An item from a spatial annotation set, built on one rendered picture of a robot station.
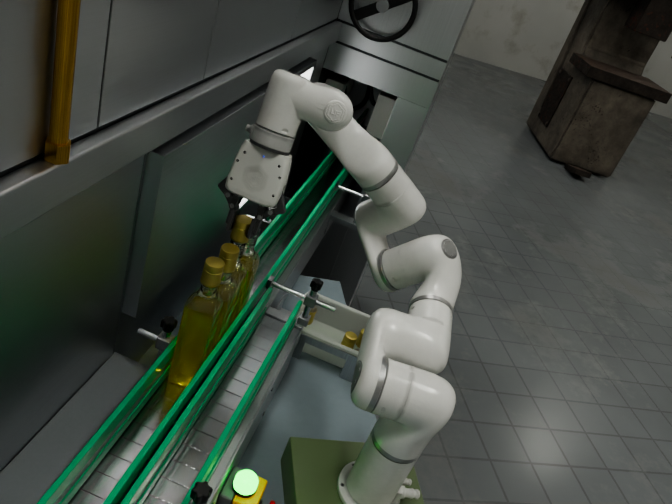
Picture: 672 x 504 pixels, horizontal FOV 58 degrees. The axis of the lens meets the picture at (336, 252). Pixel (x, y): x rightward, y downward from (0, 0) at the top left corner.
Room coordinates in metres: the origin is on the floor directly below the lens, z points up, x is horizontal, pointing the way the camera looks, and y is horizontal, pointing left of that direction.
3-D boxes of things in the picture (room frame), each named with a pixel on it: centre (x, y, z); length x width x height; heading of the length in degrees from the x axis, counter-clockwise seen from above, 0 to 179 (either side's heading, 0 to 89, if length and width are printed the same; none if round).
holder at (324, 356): (1.25, -0.04, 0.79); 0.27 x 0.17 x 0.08; 86
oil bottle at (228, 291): (0.91, 0.18, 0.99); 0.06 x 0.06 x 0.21; 85
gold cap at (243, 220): (0.97, 0.18, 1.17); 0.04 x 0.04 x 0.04
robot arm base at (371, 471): (0.80, -0.23, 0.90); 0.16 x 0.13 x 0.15; 105
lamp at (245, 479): (0.71, 0.01, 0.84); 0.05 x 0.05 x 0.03
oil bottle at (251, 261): (1.03, 0.17, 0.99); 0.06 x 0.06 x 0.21; 86
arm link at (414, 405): (0.79, -0.21, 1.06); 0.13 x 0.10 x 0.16; 93
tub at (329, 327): (1.25, -0.07, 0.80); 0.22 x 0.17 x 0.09; 86
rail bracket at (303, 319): (1.15, 0.04, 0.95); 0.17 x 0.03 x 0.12; 86
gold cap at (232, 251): (0.91, 0.18, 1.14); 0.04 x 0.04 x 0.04
